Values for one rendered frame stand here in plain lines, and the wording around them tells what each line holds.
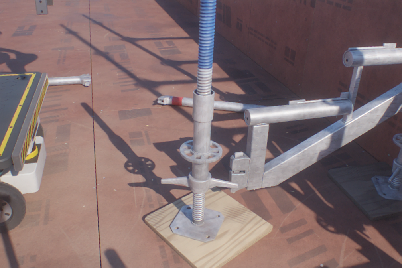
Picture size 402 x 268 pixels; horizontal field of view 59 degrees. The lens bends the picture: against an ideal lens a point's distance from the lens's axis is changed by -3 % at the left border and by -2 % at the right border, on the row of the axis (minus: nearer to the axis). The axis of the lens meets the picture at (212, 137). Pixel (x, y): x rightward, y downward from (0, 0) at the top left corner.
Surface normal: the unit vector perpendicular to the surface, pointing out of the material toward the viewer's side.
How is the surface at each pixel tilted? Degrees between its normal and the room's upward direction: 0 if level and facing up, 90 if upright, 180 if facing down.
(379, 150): 90
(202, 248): 0
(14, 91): 0
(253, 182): 90
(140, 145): 0
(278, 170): 90
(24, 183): 90
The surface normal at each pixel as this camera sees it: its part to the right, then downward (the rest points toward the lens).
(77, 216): 0.05, -0.87
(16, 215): 0.20, 0.46
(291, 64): -0.96, 0.10
